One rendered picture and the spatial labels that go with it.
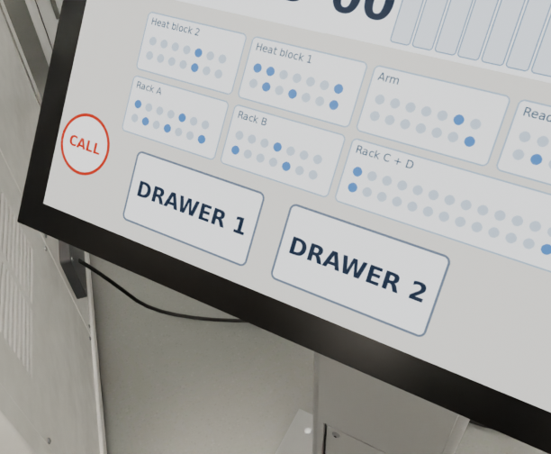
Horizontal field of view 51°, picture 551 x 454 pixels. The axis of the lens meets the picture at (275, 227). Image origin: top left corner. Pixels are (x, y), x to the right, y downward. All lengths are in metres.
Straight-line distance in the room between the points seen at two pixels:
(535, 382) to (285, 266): 0.14
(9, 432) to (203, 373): 0.72
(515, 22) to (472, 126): 0.05
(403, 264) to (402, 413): 0.30
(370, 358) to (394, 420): 0.29
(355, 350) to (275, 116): 0.14
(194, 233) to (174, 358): 1.14
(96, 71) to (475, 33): 0.24
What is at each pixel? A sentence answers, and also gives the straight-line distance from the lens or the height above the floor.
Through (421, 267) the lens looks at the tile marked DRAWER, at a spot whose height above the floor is 1.01.
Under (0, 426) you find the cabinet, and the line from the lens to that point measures 0.81.
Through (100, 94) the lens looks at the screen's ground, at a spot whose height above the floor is 1.04.
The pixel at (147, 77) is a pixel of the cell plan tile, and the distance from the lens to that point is 0.39.
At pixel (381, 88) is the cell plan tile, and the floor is 1.08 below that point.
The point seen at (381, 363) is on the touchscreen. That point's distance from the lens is 0.33.
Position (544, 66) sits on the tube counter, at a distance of 0.32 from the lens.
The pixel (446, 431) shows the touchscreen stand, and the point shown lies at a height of 0.73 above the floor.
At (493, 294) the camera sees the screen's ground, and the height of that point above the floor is 1.01.
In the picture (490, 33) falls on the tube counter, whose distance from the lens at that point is 0.32.
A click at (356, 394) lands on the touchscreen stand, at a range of 0.60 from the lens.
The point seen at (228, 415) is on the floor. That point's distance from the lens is 1.40.
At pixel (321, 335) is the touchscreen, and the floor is 0.97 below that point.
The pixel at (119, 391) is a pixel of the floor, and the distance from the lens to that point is 1.48.
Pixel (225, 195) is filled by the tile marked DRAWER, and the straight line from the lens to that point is 0.35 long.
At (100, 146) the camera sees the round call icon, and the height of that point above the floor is 1.02.
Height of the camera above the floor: 1.25
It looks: 47 degrees down
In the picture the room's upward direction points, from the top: 3 degrees counter-clockwise
